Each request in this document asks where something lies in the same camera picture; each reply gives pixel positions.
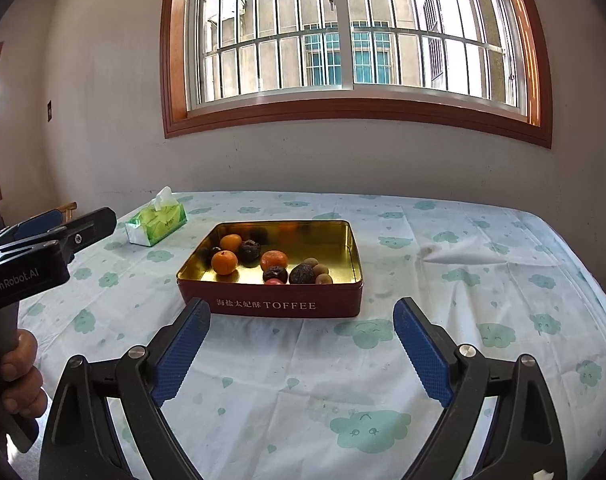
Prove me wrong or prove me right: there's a dark red tin box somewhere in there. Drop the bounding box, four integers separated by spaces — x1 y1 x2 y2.
176 220 365 319

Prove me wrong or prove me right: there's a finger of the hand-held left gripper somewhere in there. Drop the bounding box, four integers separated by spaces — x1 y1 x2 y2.
0 210 66 256
13 206 118 266

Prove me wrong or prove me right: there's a barred window with brown frame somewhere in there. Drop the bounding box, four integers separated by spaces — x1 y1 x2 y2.
162 0 554 150

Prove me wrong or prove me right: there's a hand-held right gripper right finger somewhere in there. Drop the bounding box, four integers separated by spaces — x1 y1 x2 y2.
393 297 568 480

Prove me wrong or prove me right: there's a person's left hand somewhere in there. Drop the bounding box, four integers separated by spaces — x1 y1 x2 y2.
0 332 49 418

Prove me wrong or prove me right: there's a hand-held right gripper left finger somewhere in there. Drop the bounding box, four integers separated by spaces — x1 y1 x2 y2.
39 297 212 480

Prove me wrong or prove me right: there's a cloud print tablecloth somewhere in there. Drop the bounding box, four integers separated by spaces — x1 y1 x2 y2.
0 191 606 480

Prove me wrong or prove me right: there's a green tissue pack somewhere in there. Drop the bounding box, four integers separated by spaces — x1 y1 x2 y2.
124 186 188 247

